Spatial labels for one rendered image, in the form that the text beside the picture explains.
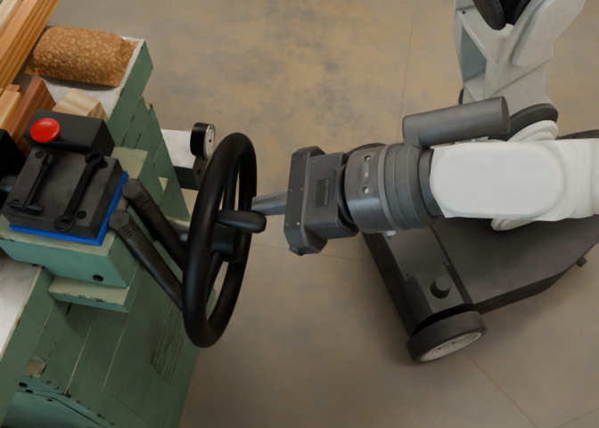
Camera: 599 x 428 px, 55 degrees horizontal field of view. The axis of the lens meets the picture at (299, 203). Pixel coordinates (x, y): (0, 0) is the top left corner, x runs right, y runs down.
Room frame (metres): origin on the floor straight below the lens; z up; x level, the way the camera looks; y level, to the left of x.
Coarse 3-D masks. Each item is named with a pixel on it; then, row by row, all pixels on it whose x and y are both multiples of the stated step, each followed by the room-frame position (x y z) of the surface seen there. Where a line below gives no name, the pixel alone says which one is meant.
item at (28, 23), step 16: (32, 0) 0.67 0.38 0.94; (48, 0) 0.70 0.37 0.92; (16, 16) 0.64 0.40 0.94; (32, 16) 0.65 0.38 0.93; (48, 16) 0.68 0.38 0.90; (16, 32) 0.61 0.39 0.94; (32, 32) 0.63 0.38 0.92; (0, 48) 0.58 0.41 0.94; (16, 48) 0.59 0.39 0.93; (0, 64) 0.55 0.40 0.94; (16, 64) 0.58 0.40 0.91; (0, 80) 0.54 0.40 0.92
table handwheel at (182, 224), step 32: (224, 160) 0.39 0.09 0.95; (256, 160) 0.48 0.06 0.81; (224, 192) 0.40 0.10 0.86; (256, 192) 0.47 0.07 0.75; (192, 224) 0.31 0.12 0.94; (192, 256) 0.27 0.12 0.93; (224, 256) 0.32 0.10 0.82; (192, 288) 0.25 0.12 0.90; (224, 288) 0.33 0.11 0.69; (192, 320) 0.22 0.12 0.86; (224, 320) 0.27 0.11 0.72
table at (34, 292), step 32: (128, 64) 0.59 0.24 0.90; (96, 96) 0.53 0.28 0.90; (128, 96) 0.55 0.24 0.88; (0, 256) 0.29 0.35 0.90; (0, 288) 0.25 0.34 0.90; (32, 288) 0.25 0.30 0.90; (64, 288) 0.26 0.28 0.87; (96, 288) 0.26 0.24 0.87; (128, 288) 0.26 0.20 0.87; (0, 320) 0.21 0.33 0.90; (32, 320) 0.22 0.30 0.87; (0, 352) 0.17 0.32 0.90; (0, 384) 0.15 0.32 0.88; (0, 416) 0.12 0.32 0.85
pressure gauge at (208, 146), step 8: (200, 128) 0.64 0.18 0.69; (208, 128) 0.63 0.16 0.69; (192, 136) 0.62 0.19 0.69; (200, 136) 0.62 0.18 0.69; (208, 136) 0.63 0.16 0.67; (192, 144) 0.61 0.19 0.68; (200, 144) 0.61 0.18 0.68; (208, 144) 0.62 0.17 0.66; (192, 152) 0.61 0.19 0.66; (200, 152) 0.60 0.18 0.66; (208, 152) 0.62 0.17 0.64
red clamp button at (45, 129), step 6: (42, 120) 0.39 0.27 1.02; (48, 120) 0.39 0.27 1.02; (54, 120) 0.39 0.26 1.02; (36, 126) 0.38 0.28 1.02; (42, 126) 0.38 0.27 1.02; (48, 126) 0.38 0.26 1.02; (54, 126) 0.38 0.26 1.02; (30, 132) 0.37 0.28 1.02; (36, 132) 0.37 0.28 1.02; (42, 132) 0.37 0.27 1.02; (48, 132) 0.37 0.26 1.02; (54, 132) 0.37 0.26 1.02; (36, 138) 0.36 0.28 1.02; (42, 138) 0.36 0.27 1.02; (48, 138) 0.37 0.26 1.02
